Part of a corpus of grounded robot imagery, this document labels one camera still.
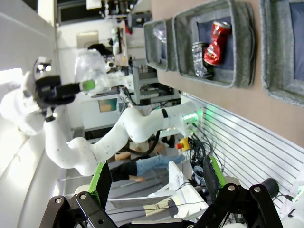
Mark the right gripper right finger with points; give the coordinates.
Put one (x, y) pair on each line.
(217, 177)

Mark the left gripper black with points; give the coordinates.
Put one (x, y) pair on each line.
(52, 91)

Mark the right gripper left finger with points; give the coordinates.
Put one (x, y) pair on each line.
(95, 180)

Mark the crushed black silver can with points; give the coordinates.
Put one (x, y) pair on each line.
(198, 61)

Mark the crushed red soda can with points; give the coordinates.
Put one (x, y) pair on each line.
(217, 45)

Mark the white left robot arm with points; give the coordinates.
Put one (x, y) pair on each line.
(107, 142)

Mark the clear plastic covered object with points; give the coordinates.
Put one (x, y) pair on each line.
(92, 69)

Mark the slotted aluminium panel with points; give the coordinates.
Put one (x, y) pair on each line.
(249, 152)

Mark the yellow emergency stop button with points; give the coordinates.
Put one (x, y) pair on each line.
(184, 143)

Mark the person in black top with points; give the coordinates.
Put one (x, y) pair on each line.
(154, 162)

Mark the grey fabric basket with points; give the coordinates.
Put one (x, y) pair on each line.
(275, 71)
(149, 47)
(240, 47)

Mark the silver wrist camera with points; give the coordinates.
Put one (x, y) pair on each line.
(44, 67)

